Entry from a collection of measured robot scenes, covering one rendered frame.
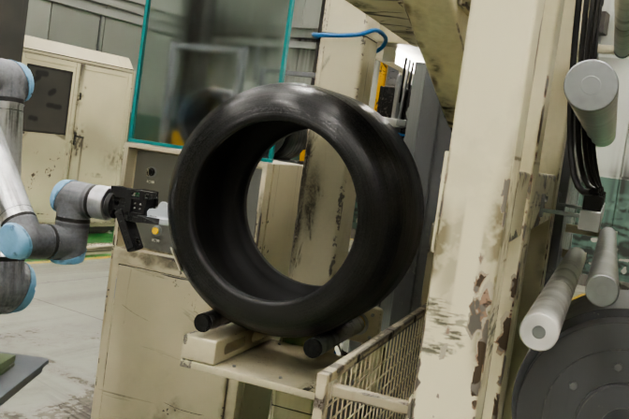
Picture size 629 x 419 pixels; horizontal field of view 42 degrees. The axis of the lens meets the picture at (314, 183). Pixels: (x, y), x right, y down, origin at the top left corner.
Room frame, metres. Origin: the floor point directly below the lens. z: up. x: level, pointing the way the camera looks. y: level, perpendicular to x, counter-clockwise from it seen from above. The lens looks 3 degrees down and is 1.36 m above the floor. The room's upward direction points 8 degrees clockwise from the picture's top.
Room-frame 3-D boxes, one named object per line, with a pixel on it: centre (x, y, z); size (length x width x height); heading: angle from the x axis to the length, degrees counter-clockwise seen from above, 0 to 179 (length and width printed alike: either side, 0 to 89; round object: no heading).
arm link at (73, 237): (2.16, 0.63, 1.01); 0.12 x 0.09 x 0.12; 145
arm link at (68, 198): (2.17, 0.62, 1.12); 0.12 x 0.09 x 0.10; 70
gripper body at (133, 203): (2.11, 0.46, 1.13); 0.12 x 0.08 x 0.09; 70
